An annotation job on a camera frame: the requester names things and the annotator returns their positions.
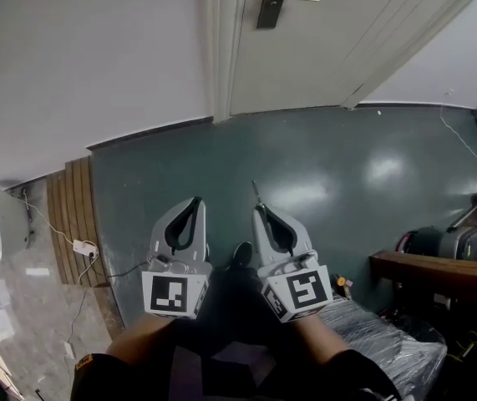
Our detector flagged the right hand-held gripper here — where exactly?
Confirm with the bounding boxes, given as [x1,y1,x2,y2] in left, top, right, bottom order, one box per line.
[251,205,334,323]

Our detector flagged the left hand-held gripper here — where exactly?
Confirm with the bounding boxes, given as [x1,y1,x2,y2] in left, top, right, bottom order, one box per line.
[140,196,213,320]

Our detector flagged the person's left forearm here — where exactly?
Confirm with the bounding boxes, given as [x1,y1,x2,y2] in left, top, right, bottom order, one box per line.
[106,313,177,369]

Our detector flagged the person's right forearm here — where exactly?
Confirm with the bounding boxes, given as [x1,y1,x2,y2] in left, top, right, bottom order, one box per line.
[290,313,348,365]

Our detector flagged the white panelled door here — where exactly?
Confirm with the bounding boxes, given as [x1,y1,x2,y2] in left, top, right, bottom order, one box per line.
[229,0,477,117]

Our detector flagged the person's black shoe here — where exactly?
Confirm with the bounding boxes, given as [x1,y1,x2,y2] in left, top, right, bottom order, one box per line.
[226,241,255,273]

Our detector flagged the small red and yellow can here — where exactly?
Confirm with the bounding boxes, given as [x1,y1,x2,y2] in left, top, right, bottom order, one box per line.
[331,272,354,301]

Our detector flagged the white power strip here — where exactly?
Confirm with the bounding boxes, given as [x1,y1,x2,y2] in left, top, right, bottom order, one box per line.
[72,238,99,259]

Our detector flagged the brown slatted wooden step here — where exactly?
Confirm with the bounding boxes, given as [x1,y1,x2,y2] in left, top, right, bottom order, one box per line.
[45,155,127,342]

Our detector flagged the person's black clothing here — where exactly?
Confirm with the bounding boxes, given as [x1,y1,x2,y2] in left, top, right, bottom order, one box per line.
[69,265,403,401]

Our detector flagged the plastic-wrapped dark appliance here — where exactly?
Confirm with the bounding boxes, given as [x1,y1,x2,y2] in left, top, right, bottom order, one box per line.
[316,294,449,401]

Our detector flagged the dark wooden stair railing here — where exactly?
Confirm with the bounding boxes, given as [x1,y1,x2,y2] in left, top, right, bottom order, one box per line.
[368,187,477,309]

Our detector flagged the white round appliance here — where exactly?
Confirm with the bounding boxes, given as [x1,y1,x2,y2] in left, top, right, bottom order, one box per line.
[0,187,31,263]

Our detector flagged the thin white power cable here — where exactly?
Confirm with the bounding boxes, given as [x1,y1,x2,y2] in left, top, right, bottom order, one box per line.
[21,190,77,246]

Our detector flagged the white door frame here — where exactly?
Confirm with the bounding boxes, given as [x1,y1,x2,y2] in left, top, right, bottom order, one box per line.
[204,0,250,124]

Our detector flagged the long white floor cable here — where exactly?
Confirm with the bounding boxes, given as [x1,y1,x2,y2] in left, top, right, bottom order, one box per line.
[438,101,477,183]

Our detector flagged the yellow cables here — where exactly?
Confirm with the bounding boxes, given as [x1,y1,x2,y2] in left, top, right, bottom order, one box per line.
[446,330,477,363]

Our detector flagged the metal door lock with handle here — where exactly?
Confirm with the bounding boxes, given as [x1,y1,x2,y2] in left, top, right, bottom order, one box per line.
[256,0,321,30]

